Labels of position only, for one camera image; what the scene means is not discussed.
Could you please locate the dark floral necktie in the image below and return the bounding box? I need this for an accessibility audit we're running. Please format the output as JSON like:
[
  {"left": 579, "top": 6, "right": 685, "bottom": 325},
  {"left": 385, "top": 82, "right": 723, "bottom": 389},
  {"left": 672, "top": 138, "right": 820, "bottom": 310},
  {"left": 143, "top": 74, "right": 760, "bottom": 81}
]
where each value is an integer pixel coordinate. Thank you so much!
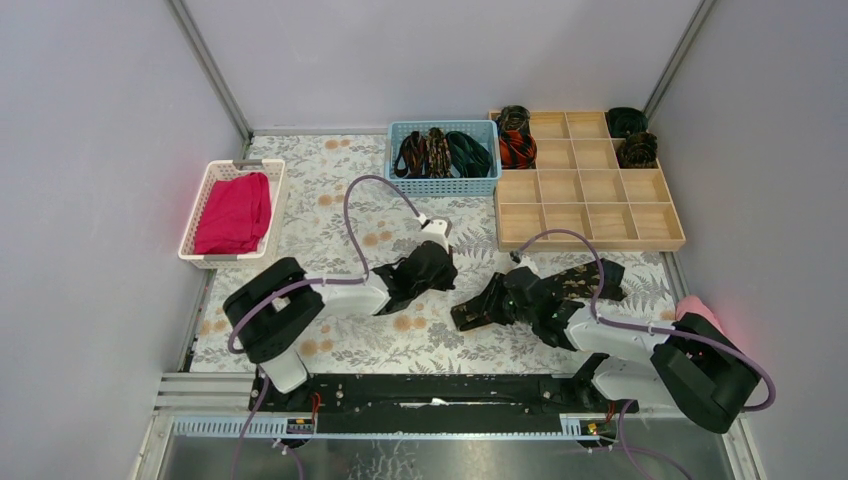
[{"left": 450, "top": 259, "right": 627, "bottom": 331}]

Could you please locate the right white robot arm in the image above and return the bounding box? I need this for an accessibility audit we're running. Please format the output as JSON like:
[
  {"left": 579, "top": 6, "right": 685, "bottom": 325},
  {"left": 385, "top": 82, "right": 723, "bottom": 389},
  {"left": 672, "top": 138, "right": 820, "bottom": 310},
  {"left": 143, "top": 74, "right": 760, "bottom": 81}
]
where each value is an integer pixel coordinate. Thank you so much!
[{"left": 481, "top": 261, "right": 770, "bottom": 433}]

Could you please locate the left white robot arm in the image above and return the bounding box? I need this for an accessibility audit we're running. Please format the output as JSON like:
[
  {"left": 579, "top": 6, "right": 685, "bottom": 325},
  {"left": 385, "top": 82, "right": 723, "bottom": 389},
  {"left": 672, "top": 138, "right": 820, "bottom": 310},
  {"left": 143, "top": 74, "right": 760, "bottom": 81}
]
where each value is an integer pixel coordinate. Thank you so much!
[{"left": 223, "top": 240, "right": 458, "bottom": 411}]

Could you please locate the floral table mat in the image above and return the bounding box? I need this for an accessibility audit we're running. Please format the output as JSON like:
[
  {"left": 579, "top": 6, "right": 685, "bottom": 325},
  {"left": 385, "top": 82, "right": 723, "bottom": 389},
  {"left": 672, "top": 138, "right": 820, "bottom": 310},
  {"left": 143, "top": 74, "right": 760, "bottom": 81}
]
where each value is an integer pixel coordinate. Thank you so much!
[{"left": 190, "top": 134, "right": 694, "bottom": 376}]

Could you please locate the blue plastic basket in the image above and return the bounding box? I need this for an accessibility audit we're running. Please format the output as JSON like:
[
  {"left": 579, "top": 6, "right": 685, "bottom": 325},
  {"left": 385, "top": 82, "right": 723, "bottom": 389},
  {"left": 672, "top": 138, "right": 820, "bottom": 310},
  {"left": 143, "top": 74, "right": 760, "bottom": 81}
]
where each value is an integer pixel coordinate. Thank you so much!
[{"left": 384, "top": 120, "right": 502, "bottom": 197}]

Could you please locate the wooden compartment tray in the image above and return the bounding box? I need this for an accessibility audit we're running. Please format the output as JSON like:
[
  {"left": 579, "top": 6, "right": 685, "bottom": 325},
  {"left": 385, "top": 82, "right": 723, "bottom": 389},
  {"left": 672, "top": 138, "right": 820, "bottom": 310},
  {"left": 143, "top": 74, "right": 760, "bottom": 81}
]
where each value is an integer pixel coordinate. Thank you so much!
[{"left": 494, "top": 111, "right": 686, "bottom": 252}]

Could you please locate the brown patterned tie in basket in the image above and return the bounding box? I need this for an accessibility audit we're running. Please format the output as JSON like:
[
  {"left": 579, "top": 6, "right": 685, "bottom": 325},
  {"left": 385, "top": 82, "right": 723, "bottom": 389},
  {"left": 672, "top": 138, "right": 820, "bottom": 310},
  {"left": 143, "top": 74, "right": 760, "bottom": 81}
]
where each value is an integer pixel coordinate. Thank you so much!
[{"left": 425, "top": 127, "right": 452, "bottom": 179}]

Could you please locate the dark green tie in basket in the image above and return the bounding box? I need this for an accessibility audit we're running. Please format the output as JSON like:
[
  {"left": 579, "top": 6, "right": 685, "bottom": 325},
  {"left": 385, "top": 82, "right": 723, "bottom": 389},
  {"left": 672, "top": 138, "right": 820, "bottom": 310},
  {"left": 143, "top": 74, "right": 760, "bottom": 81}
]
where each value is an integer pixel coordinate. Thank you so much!
[{"left": 446, "top": 131, "right": 491, "bottom": 178}]

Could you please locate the brown striped tie in basket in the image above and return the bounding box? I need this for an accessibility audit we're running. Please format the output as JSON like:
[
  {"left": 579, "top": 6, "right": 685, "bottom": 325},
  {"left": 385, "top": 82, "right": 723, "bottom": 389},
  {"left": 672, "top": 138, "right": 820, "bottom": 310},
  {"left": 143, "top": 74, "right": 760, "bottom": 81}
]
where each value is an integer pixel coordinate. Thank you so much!
[{"left": 393, "top": 131, "right": 427, "bottom": 179}]

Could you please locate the rolled orange black tie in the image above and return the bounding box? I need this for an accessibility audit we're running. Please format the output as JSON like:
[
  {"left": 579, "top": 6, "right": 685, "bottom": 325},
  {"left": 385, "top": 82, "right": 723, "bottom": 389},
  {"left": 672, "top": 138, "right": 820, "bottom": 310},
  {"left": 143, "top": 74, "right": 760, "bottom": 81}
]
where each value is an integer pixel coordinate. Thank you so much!
[{"left": 499, "top": 130, "right": 537, "bottom": 170}]

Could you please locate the pink cloth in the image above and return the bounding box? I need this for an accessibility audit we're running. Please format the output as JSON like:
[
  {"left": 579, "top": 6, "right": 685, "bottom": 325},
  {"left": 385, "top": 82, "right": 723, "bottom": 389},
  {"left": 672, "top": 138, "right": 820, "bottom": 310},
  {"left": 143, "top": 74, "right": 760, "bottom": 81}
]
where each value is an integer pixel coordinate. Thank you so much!
[{"left": 675, "top": 295, "right": 724, "bottom": 332}]

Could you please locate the rolled dark striped tie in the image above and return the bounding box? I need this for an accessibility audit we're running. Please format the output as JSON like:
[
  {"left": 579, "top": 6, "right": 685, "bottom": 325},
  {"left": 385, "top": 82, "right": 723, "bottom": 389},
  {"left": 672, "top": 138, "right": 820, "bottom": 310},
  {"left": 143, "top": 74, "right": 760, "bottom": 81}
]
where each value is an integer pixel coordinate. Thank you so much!
[{"left": 495, "top": 105, "right": 531, "bottom": 135}]

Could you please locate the rolled olive patterned tie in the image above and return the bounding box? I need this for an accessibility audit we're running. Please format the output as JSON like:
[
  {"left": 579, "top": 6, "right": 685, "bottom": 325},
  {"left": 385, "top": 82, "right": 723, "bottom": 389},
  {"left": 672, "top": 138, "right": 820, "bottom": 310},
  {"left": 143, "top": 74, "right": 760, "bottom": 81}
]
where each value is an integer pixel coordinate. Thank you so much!
[{"left": 616, "top": 132, "right": 658, "bottom": 169}]

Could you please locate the red folded cloth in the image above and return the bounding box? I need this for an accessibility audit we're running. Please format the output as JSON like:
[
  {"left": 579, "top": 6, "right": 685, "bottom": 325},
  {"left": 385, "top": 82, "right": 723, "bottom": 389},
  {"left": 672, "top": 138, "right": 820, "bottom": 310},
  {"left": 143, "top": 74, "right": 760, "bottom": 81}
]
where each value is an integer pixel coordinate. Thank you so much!
[{"left": 194, "top": 173, "right": 272, "bottom": 255}]

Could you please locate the rolled dark green tie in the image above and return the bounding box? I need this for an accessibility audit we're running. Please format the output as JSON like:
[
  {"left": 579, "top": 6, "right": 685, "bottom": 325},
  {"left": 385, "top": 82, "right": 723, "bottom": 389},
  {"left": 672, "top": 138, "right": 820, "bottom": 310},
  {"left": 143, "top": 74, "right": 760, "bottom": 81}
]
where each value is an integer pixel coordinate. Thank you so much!
[{"left": 605, "top": 107, "right": 648, "bottom": 138}]

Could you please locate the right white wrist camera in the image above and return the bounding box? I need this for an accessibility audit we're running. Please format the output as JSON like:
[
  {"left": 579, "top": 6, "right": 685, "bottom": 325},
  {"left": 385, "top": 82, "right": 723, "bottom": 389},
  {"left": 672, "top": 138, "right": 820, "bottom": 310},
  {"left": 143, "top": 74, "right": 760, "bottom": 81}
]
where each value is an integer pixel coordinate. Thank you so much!
[{"left": 510, "top": 251, "right": 539, "bottom": 275}]

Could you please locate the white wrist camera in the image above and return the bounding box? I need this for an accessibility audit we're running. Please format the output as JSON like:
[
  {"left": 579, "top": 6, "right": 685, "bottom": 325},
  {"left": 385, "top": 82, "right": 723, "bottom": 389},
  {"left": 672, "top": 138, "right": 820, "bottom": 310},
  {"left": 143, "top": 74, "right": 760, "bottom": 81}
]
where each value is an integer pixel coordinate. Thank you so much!
[
  {"left": 417, "top": 213, "right": 452, "bottom": 253},
  {"left": 510, "top": 251, "right": 539, "bottom": 275}
]

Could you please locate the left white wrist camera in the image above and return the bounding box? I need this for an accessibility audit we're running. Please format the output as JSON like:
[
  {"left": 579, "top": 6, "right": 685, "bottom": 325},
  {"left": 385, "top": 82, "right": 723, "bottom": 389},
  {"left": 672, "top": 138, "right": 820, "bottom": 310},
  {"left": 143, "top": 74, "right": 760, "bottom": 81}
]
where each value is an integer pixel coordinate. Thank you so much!
[{"left": 417, "top": 213, "right": 452, "bottom": 253}]

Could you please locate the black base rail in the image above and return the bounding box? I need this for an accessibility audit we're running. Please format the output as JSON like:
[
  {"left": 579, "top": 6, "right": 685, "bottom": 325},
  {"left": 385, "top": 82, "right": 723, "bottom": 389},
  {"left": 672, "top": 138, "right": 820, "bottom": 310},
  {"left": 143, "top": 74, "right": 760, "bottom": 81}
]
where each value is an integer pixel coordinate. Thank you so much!
[{"left": 248, "top": 374, "right": 639, "bottom": 434}]

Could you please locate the grey slotted cable duct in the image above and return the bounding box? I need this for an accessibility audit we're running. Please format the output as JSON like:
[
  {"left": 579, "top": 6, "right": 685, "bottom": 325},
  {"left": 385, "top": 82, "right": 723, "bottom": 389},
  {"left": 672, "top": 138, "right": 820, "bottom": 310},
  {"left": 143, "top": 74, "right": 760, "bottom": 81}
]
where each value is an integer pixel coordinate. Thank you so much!
[{"left": 172, "top": 416, "right": 602, "bottom": 441}]

